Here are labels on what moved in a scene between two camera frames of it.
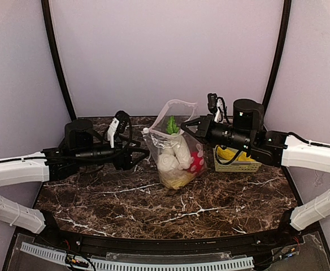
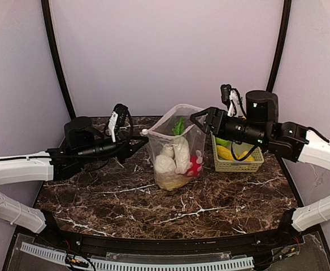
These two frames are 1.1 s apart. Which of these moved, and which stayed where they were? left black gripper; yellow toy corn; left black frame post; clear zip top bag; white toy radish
Moved: white toy radish; left black gripper; clear zip top bag
Stayed: left black frame post; yellow toy corn
